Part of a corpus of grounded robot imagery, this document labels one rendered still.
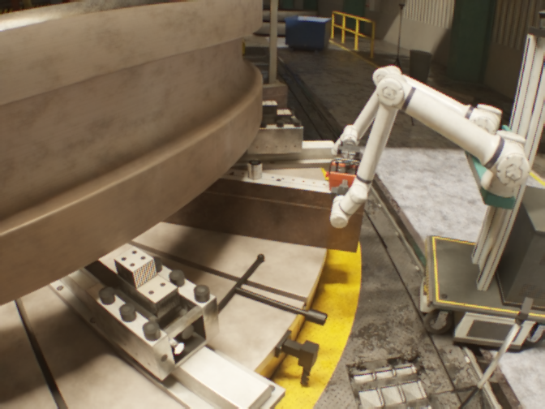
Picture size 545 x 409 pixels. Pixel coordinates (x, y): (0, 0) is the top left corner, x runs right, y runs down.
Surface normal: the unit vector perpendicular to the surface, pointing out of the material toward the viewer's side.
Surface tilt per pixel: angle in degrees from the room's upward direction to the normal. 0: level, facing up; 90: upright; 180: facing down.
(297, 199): 90
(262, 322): 0
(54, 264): 90
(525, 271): 90
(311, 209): 90
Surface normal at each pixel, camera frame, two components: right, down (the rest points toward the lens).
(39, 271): 0.69, 0.38
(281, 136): 0.14, 0.52
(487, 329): -0.30, 0.49
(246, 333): 0.01, -0.85
